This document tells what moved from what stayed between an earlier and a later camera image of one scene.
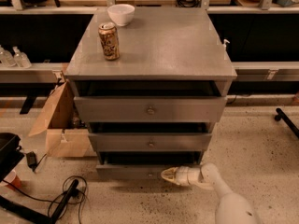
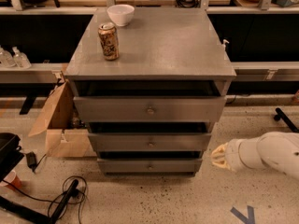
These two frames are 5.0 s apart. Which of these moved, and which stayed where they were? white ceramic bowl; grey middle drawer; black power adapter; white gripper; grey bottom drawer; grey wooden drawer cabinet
Moved: white gripper; grey bottom drawer
Stayed: black power adapter; white ceramic bowl; grey wooden drawer cabinet; grey middle drawer
